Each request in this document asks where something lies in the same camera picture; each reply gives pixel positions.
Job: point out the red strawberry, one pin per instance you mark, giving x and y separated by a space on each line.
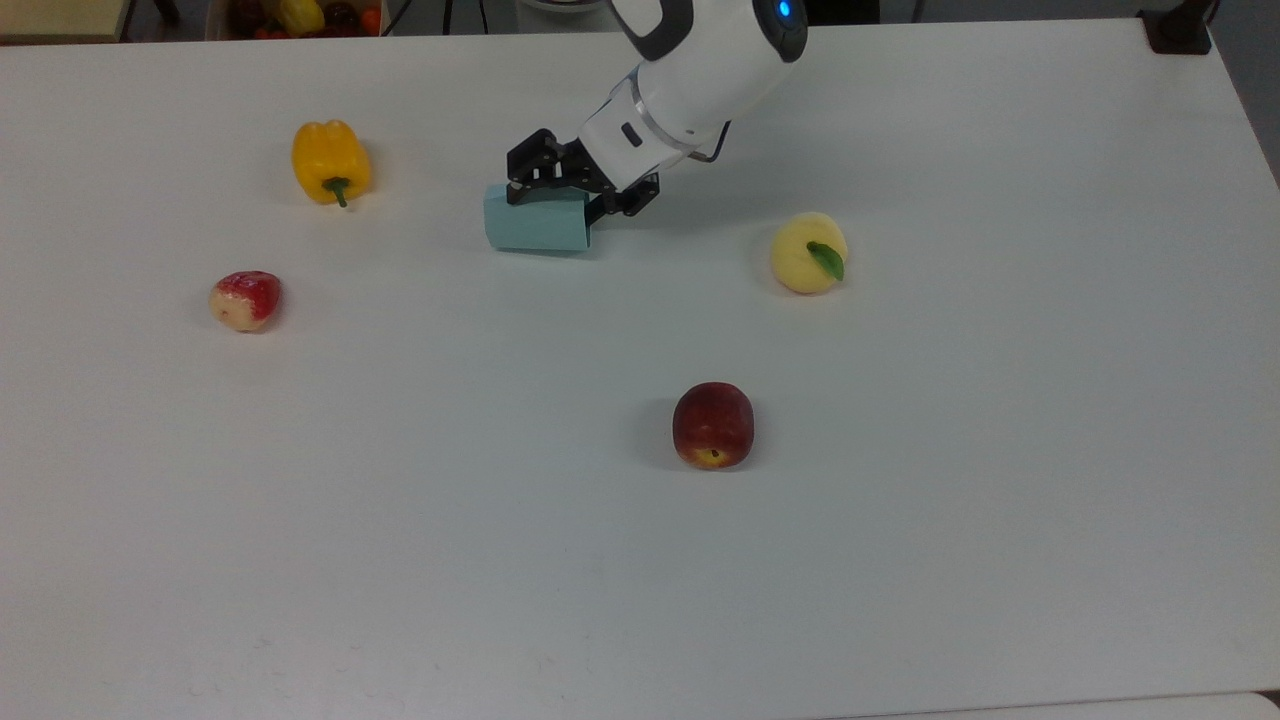
245 300

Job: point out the yellow peach with green leaf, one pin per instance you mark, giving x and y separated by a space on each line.
795 255

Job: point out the box of assorted toy fruit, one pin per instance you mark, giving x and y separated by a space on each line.
300 15

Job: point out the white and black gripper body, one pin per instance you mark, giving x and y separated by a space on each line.
615 150

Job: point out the black box behind table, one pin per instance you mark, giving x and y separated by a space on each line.
845 10

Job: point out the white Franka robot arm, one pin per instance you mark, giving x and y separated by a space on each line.
715 70

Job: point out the yellow bell pepper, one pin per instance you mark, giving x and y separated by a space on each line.
325 155

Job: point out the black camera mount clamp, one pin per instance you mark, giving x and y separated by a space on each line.
1175 35

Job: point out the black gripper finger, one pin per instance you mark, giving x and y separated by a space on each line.
530 165
625 200

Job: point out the light blue hexagonal mug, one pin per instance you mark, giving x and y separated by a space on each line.
535 225

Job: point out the red apple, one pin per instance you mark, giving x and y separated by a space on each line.
712 420

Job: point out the beige wooden board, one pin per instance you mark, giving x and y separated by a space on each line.
60 18

